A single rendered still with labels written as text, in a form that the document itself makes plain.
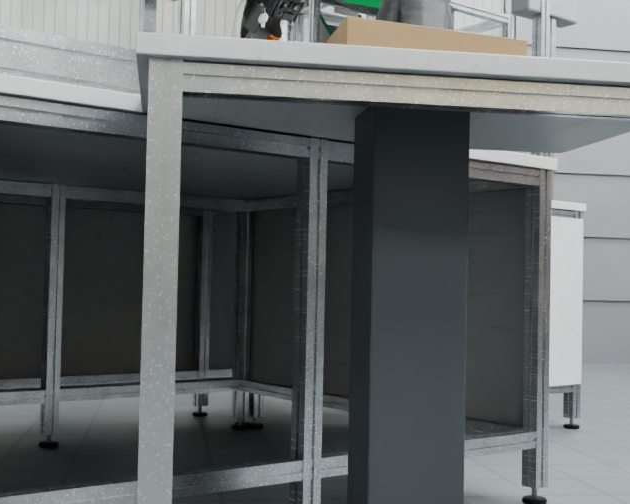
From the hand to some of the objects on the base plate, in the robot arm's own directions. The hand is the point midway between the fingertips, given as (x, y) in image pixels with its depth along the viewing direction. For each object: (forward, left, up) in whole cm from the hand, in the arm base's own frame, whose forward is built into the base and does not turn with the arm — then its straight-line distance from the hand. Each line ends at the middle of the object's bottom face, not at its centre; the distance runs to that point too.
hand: (253, 33), depth 212 cm
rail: (-27, +16, -23) cm, 39 cm away
